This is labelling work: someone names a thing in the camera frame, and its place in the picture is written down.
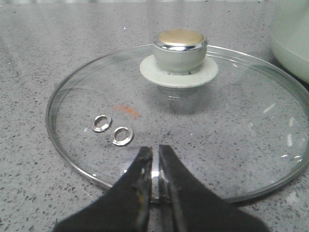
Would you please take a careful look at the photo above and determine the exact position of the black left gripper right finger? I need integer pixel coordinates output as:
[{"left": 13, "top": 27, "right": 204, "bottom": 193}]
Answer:
[{"left": 158, "top": 145, "right": 268, "bottom": 232}]

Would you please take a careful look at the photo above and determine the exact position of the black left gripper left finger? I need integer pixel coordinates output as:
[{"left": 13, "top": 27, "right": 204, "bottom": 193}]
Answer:
[{"left": 54, "top": 146, "right": 153, "bottom": 232}]

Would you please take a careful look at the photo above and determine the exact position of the pale green electric cooking pot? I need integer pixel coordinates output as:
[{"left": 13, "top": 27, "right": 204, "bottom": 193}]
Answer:
[{"left": 270, "top": 0, "right": 309, "bottom": 83}]

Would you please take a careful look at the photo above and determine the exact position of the glass pot lid with knob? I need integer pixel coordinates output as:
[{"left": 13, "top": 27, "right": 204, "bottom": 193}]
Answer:
[{"left": 45, "top": 29, "right": 309, "bottom": 205}]

